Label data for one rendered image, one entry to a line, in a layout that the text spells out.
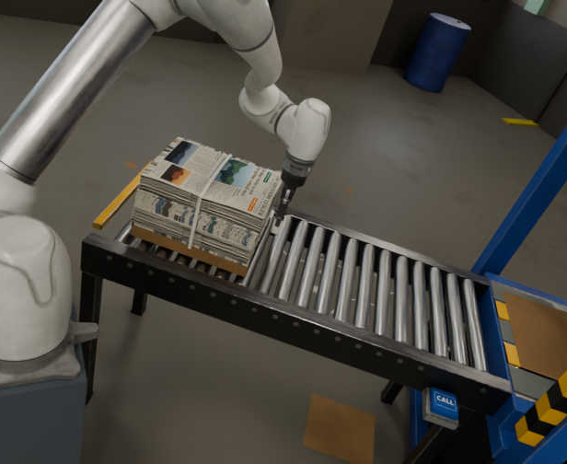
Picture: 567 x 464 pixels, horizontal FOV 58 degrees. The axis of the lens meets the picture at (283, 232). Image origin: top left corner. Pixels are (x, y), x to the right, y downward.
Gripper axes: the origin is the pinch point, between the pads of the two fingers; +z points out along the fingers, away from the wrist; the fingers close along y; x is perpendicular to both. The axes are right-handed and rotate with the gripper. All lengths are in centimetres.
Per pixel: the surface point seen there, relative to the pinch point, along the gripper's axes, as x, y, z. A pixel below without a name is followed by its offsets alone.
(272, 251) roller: 1.4, -2.9, 13.3
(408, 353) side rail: 49, 22, 13
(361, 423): 62, -11, 93
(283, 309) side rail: 10.0, 21.8, 13.2
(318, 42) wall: -31, -444, 63
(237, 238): -9.2, 14.4, -0.4
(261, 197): -6.8, 4.3, -10.1
